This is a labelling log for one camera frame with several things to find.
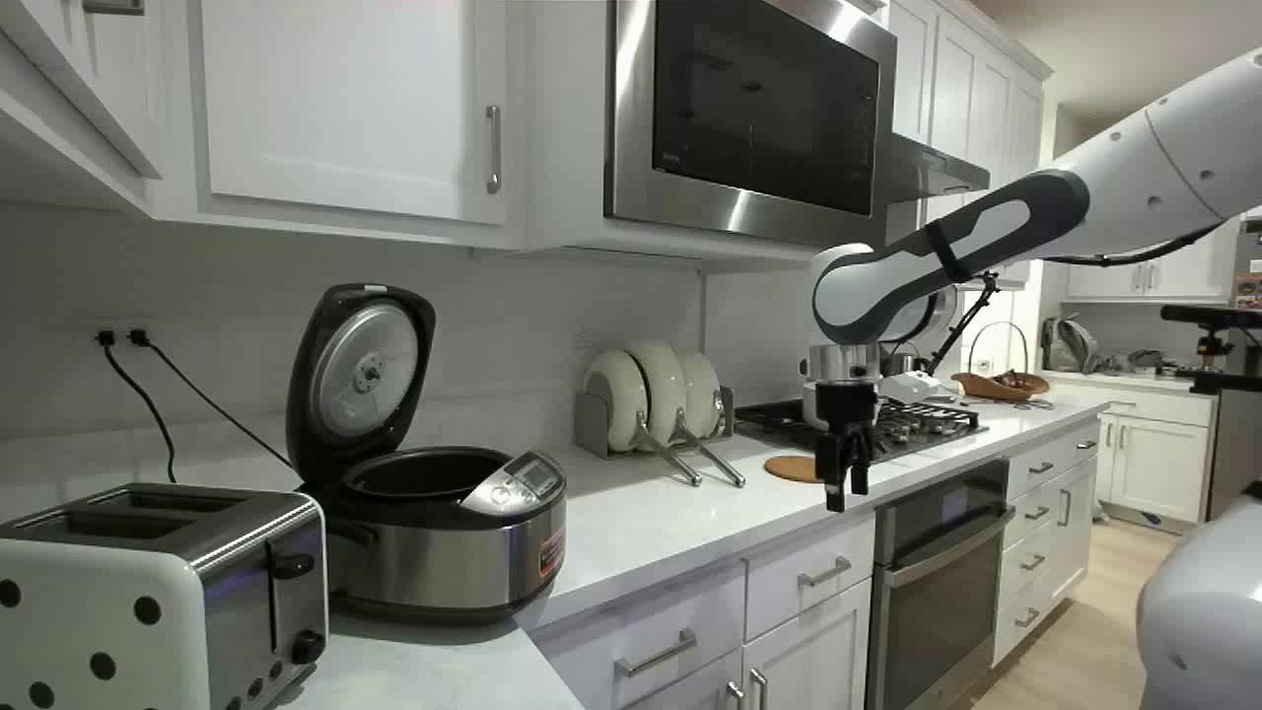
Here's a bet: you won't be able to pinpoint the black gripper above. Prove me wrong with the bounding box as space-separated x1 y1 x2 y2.
813 380 882 517

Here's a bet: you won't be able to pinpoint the black rice cooker lid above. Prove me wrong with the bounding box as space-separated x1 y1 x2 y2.
284 277 442 498

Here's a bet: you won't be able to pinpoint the stainless rice cooker body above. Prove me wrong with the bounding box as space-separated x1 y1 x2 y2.
304 440 572 628

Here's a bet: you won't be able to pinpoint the round cork trivet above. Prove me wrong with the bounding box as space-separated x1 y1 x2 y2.
763 451 825 488

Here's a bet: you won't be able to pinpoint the black gas cooktop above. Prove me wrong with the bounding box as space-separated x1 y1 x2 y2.
729 392 989 464

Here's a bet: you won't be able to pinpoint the white small drawer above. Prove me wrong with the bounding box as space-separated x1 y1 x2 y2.
742 514 880 642

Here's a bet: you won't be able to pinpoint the stainless oven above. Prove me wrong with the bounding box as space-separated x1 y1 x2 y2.
864 458 1019 710

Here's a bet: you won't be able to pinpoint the metal pan rack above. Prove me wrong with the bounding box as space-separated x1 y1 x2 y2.
572 383 750 494

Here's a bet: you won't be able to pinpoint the white plates in rack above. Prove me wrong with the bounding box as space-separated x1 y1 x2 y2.
675 346 729 440

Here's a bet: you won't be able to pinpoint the white drawer stack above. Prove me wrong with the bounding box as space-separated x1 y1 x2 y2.
989 415 1105 672

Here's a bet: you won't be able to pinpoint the large cream frying pan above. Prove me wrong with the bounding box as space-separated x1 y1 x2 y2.
579 346 656 458

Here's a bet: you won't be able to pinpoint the white wide drawer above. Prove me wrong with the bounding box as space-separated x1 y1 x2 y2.
541 564 750 710

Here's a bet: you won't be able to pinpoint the white distant lower cabinet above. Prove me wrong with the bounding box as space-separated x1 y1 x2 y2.
1051 372 1222 529

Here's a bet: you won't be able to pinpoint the white distant cabinet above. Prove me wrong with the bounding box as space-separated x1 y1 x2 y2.
1051 372 1222 529
1056 222 1245 310

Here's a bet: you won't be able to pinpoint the stainless range hood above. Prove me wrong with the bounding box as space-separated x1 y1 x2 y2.
880 129 994 209

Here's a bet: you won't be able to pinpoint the white distant upper cabinet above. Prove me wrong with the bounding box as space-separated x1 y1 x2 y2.
1056 222 1245 310

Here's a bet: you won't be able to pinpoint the stainless steel microwave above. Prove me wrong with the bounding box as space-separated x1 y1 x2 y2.
602 0 904 254

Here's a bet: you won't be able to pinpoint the white tall upper cabinets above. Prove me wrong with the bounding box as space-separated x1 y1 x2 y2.
889 0 1056 291

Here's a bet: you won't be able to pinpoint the white upper cabinet door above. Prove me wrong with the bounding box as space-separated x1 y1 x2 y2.
194 0 513 229

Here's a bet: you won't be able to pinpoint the white polka dot toaster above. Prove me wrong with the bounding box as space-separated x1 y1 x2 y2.
0 477 337 710

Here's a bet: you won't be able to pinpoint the white upper corner cabinet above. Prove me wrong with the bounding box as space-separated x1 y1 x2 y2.
0 0 170 218

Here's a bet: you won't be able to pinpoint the wicker basket with handle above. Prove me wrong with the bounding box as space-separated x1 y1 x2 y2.
951 317 1055 405

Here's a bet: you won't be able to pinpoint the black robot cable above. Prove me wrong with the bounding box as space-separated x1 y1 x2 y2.
917 222 1222 383

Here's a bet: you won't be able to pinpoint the black camera stand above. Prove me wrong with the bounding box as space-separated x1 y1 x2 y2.
1155 301 1262 397

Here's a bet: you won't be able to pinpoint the black power cable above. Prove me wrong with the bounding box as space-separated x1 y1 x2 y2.
125 329 304 472
92 329 182 485

